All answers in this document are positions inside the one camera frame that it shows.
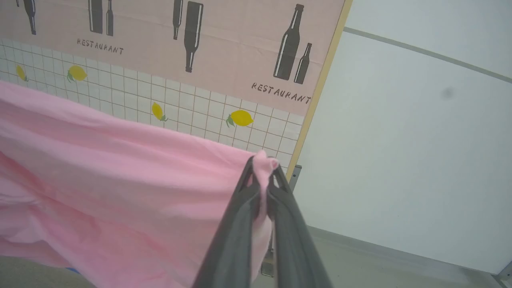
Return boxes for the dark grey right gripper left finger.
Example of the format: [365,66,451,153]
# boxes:
[192,156,261,288]

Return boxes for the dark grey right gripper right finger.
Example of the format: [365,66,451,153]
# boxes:
[267,165,333,288]

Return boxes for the pink trousers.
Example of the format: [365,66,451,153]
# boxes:
[0,80,280,288]

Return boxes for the lemon grid print backdrop cloth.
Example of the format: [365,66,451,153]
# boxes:
[0,38,305,168]

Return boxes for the pink restaurant bottle print cloth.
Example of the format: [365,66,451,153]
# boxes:
[0,0,345,116]

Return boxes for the grey fabric sofa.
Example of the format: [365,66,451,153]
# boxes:
[0,256,96,288]

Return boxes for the grey metal frame bracket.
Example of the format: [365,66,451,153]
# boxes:
[289,165,302,192]

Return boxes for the light wooden backdrop frame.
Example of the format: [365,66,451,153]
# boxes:
[285,0,353,170]

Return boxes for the grey metal corner bracket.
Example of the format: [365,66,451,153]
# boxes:
[494,261,512,288]

